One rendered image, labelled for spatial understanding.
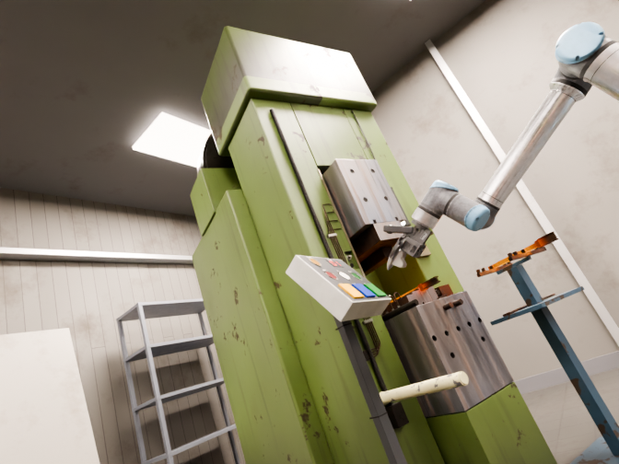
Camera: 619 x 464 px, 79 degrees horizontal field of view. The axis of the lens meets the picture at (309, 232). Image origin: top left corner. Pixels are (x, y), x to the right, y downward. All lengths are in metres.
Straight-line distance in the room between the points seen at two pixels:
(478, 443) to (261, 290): 1.21
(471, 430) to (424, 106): 3.75
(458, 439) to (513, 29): 4.06
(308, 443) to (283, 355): 0.42
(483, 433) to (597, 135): 3.18
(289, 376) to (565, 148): 3.35
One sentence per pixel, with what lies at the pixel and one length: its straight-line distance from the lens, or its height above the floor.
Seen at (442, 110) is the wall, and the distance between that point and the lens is 4.74.
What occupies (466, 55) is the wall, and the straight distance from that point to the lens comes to 4.92.
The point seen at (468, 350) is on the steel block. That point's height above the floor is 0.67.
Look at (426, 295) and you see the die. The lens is 1.92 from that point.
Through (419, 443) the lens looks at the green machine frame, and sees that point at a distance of 1.85.
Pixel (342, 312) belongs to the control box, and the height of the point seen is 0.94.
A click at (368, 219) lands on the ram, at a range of 1.91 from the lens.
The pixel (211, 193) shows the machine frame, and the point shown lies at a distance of 2.61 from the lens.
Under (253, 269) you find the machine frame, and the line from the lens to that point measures 2.15.
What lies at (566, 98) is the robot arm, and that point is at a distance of 1.54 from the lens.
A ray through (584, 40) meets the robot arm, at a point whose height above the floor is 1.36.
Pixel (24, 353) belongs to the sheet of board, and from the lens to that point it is 4.22.
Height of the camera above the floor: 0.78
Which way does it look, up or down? 20 degrees up
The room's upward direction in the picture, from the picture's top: 21 degrees counter-clockwise
